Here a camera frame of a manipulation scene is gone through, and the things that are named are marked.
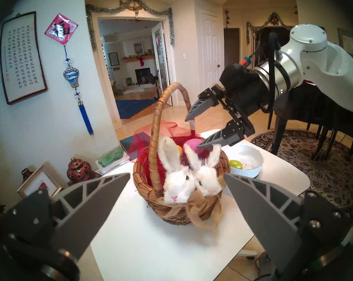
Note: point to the small dark vase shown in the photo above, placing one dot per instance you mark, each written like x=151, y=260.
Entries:
x=26, y=175

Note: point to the white fur rug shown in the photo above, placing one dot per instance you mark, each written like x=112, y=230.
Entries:
x=134, y=91

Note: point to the black standing fan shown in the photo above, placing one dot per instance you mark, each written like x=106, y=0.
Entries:
x=152, y=79

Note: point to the white table pedestal base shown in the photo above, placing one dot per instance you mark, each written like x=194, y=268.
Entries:
x=246, y=253

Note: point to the white glass french door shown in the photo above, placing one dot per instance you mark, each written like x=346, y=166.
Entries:
x=160, y=60

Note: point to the wooden mantel shelf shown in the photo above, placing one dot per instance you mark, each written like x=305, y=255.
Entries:
x=138, y=58

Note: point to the large grey framed picture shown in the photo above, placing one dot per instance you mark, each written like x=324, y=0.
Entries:
x=352, y=43

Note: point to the black fireplace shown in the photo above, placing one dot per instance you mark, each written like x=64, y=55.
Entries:
x=142, y=75

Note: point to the black grand piano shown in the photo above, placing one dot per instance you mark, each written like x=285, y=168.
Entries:
x=311, y=107

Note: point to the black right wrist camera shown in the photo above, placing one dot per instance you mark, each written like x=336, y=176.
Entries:
x=238, y=74

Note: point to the red christmas stocking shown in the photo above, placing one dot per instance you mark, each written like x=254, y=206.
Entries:
x=141, y=61

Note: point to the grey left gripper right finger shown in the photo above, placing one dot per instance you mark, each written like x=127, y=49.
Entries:
x=270, y=222

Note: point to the white round bowl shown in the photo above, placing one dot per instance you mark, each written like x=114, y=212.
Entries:
x=249, y=160

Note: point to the red black lidded jar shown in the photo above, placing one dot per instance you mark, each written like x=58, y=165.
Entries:
x=79, y=170

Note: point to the blue vase tassel ornament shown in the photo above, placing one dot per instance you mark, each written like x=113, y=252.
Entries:
x=71, y=77

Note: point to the yellow easter egg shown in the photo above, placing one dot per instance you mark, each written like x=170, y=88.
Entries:
x=180, y=151

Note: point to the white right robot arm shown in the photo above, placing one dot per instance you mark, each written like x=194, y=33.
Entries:
x=325, y=58

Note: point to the green stone on white stand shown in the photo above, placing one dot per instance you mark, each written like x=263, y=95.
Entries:
x=110, y=158

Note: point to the hanging bell ornament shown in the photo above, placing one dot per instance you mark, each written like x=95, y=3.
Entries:
x=226, y=17

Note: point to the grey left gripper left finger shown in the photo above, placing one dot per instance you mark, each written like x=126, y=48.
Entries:
x=82, y=213

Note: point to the red diamond fu decoration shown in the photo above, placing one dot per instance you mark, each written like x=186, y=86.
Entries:
x=61, y=29

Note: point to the large white plush bunny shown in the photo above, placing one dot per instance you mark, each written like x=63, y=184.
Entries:
x=178, y=181

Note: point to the small white plush bunny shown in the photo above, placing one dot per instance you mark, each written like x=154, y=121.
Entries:
x=207, y=178

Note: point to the pale framed wall picture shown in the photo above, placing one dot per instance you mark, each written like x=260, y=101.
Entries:
x=138, y=48

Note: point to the framed red shoe picture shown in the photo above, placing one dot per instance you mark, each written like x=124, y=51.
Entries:
x=39, y=183

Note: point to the silver green tinsel garland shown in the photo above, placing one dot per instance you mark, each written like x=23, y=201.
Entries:
x=90, y=28

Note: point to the pink easter egg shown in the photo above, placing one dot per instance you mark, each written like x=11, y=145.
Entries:
x=192, y=144

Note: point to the tan burlap bow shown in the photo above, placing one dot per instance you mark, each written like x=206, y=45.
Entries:
x=198, y=207

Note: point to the white panel door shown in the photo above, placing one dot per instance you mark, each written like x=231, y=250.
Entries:
x=211, y=55

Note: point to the large patterned oriental rug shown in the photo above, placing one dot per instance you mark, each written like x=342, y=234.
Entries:
x=325, y=178

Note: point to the green glitter easter egg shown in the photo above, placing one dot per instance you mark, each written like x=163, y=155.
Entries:
x=236, y=164

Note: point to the green garland with red wreath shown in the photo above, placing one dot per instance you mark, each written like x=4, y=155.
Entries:
x=271, y=19

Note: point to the framed chinese calligraphy scroll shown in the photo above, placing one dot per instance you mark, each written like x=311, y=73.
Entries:
x=22, y=58

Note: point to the red tissue basket lining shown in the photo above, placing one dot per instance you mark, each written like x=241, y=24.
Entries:
x=144, y=163

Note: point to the black framed wall picture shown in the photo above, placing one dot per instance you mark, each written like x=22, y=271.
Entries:
x=114, y=59

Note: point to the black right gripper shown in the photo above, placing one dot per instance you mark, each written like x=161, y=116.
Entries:
x=246, y=99

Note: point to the blue floor rug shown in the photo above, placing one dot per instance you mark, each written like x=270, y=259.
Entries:
x=132, y=107

